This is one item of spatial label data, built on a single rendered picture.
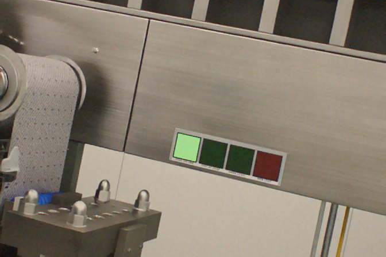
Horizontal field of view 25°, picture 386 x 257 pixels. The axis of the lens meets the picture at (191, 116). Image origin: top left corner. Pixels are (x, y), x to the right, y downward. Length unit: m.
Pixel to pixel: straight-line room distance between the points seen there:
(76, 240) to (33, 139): 0.26
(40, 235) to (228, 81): 0.53
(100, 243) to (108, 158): 2.85
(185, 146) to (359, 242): 2.39
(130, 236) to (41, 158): 0.24
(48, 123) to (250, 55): 0.44
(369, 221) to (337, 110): 2.39
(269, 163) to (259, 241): 2.46
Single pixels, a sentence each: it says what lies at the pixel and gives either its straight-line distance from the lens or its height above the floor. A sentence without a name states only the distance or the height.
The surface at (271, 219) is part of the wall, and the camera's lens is 4.23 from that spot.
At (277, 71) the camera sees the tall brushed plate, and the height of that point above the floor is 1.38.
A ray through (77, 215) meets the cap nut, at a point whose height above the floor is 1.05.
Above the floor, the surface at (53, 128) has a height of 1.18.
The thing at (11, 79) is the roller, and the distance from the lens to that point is 1.66.
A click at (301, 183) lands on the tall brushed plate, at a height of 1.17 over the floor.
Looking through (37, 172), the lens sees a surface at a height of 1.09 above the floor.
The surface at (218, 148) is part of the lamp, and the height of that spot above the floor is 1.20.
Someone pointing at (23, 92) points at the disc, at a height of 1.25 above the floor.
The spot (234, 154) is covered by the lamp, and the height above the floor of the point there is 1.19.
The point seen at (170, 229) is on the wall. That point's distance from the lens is 4.38.
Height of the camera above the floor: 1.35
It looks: 3 degrees down
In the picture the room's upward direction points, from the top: 11 degrees clockwise
